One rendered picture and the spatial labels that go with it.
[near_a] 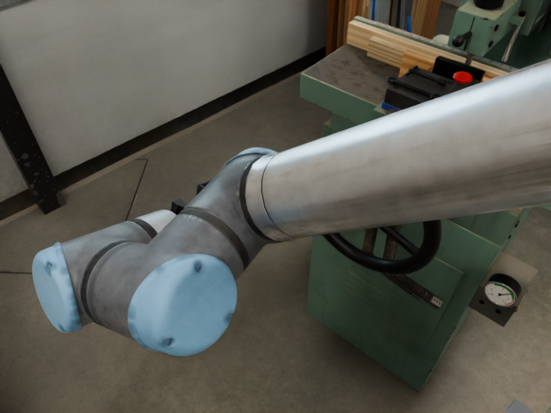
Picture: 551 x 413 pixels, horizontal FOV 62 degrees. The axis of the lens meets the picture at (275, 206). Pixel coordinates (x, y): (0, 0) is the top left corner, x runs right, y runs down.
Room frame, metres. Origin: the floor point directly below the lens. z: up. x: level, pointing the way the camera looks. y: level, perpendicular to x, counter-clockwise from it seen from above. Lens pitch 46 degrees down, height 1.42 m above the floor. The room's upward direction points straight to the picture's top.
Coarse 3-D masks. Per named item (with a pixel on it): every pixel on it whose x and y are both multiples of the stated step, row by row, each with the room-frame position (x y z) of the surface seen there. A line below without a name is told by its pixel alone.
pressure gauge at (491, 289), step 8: (488, 280) 0.52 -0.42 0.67; (496, 280) 0.51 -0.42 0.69; (504, 280) 0.50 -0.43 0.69; (512, 280) 0.50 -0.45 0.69; (488, 288) 0.51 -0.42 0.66; (496, 288) 0.50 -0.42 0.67; (504, 288) 0.49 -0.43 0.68; (512, 288) 0.49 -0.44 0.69; (520, 288) 0.49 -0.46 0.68; (488, 296) 0.50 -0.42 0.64; (496, 296) 0.50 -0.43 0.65; (504, 296) 0.49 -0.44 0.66; (512, 296) 0.48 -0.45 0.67; (496, 304) 0.49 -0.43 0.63; (504, 304) 0.48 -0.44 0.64; (512, 304) 0.47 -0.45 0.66
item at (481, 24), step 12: (504, 0) 0.86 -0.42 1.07; (516, 0) 0.86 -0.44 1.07; (456, 12) 0.82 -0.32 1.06; (468, 12) 0.81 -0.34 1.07; (480, 12) 0.80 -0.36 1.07; (492, 12) 0.80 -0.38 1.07; (504, 12) 0.81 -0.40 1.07; (456, 24) 0.81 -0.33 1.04; (468, 24) 0.80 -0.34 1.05; (480, 24) 0.79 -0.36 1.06; (492, 24) 0.78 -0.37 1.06; (504, 24) 0.83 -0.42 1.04; (480, 36) 0.78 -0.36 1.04; (492, 36) 0.79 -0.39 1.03; (456, 48) 0.81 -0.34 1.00; (468, 48) 0.79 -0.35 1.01; (480, 48) 0.78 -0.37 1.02
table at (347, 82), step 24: (360, 48) 1.00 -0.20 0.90; (312, 72) 0.90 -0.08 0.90; (336, 72) 0.90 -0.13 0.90; (360, 72) 0.90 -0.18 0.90; (384, 72) 0.90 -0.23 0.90; (312, 96) 0.87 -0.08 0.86; (336, 96) 0.83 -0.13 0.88; (360, 96) 0.80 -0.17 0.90; (384, 96) 0.80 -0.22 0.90; (360, 120) 0.79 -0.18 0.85
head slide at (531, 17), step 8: (528, 0) 0.87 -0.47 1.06; (536, 0) 0.86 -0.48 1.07; (544, 0) 0.87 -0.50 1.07; (520, 8) 0.88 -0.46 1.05; (528, 8) 0.87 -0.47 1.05; (536, 8) 0.86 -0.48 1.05; (544, 8) 0.89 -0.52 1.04; (528, 16) 0.86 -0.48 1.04; (536, 16) 0.86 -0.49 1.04; (512, 24) 0.88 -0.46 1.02; (528, 24) 0.86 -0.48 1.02; (536, 24) 0.88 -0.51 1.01; (520, 32) 0.87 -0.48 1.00; (528, 32) 0.86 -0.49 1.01
